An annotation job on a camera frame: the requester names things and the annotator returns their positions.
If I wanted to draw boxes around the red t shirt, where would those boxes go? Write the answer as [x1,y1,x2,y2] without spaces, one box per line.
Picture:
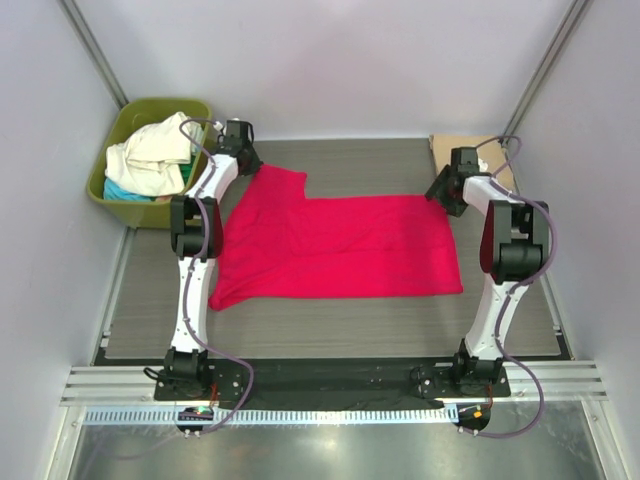
[208,165,463,311]

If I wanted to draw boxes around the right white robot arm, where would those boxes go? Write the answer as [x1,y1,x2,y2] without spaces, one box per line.
[425,146,556,396]

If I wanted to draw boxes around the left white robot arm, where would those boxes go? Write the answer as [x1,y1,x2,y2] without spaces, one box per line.
[154,119,262,400]

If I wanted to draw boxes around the folded beige t shirt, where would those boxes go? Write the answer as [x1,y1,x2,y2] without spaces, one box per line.
[428,133,515,197]

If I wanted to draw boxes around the green cloth in bin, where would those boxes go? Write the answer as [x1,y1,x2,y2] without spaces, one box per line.
[179,153,198,185]

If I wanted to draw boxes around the green plastic laundry bin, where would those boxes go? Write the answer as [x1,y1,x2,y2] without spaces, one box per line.
[86,97,213,229]

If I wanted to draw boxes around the cream white shirt in bin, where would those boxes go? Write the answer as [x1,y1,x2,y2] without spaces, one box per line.
[105,112,204,197]

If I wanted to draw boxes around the turquoise cloth in bin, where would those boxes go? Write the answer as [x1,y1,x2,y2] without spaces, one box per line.
[103,178,152,202]

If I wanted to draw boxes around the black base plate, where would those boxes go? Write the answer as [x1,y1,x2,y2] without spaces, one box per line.
[144,357,511,411]

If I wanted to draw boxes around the slotted white cable duct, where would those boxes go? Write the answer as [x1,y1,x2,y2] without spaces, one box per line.
[83,405,458,427]

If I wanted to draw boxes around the aluminium rail frame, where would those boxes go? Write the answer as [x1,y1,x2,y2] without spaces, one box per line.
[60,360,608,406]

